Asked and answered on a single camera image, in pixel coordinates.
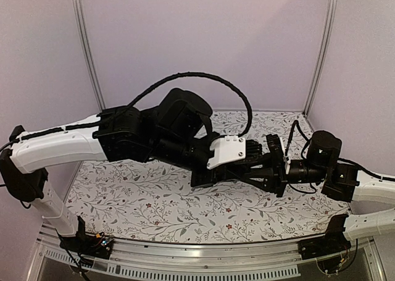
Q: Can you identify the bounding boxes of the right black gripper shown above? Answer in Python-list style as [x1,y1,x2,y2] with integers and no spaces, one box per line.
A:
[238,152,328,198]

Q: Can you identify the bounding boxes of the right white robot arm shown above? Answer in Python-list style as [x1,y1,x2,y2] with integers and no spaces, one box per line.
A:
[241,130,394,254]

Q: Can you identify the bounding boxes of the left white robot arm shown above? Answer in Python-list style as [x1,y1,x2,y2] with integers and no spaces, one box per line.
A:
[1,88,252,253]

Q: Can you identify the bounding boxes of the floral patterned table mat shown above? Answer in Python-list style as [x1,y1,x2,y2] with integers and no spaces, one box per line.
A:
[60,109,349,244]

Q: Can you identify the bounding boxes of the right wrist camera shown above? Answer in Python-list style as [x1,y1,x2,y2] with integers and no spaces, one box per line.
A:
[266,134,291,167]

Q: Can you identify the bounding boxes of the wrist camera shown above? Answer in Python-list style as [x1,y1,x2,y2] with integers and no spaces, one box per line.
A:
[207,135,262,170]
[266,134,291,167]

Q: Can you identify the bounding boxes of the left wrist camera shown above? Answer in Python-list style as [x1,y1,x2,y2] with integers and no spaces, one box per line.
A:
[207,135,262,170]

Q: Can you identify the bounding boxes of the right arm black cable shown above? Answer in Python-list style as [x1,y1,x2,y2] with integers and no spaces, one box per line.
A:
[283,119,318,195]

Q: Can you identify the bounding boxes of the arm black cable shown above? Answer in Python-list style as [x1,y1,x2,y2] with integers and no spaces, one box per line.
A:
[283,119,318,195]
[126,72,253,138]

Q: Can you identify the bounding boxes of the aluminium front rail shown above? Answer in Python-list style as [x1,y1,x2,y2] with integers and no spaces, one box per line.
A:
[27,227,389,280]

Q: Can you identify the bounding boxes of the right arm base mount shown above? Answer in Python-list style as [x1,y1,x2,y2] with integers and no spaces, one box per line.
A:
[297,214,351,260]

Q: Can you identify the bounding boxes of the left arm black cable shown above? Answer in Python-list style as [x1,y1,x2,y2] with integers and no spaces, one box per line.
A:
[126,72,253,138]

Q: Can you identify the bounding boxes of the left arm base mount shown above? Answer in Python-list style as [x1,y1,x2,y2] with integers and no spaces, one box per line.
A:
[59,216,114,259]

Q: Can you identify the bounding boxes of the right aluminium frame post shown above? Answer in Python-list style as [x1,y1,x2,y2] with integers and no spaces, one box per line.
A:
[303,0,338,118]

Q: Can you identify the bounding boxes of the aluminium frame post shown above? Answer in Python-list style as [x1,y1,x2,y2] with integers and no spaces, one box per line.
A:
[303,0,338,118]
[72,0,106,111]

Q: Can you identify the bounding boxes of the left aluminium frame post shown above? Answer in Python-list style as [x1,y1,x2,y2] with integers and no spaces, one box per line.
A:
[72,0,106,111]

